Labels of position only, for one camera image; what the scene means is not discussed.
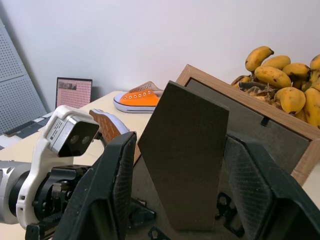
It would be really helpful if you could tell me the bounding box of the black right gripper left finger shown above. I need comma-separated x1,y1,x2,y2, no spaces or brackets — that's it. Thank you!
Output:
56,131,138,240

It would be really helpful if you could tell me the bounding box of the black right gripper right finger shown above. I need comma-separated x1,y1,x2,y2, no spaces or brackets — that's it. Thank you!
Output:
223,134,320,240

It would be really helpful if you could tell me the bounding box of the wooden picture frame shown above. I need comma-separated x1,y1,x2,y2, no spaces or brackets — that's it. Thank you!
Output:
126,64,320,240

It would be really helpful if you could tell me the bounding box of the orange canvas sneaker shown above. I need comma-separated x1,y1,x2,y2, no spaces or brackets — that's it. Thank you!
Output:
112,80,164,114
88,108,131,151

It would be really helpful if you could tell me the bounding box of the black framed display screen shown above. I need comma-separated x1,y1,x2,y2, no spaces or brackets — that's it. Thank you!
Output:
55,76,93,110

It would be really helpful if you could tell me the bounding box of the yellow banana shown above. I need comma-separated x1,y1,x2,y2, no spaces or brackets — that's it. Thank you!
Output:
303,87,320,130
254,65,292,89
230,74,251,87
244,45,275,73
261,55,292,71
309,53,320,72
282,62,312,82
273,86,307,116

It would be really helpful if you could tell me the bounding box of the grey perforated pegboard panel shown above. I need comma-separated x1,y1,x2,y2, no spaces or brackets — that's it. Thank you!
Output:
0,18,55,136

